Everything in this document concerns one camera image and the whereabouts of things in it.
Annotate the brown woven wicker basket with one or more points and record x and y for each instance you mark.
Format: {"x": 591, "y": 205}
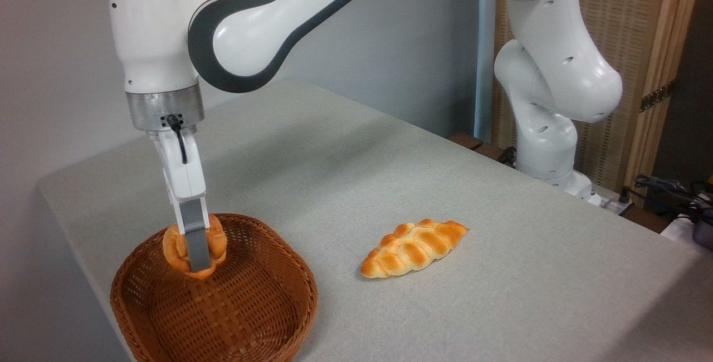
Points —
{"x": 239, "y": 317}

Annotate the round bread roll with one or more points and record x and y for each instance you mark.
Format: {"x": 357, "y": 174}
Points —
{"x": 174, "y": 252}

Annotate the brass screen hinge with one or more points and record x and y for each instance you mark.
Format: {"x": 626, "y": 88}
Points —
{"x": 657, "y": 96}

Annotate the long braided bread loaf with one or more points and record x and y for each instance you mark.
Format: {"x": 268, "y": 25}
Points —
{"x": 412, "y": 248}

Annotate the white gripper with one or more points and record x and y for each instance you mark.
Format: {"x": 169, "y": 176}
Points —
{"x": 184, "y": 178}

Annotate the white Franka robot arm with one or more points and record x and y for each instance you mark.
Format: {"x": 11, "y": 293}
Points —
{"x": 250, "y": 44}

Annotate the grey tablecloth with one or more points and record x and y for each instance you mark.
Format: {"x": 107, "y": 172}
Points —
{"x": 501, "y": 273}

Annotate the dark wooden board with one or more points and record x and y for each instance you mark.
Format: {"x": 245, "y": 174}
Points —
{"x": 479, "y": 147}

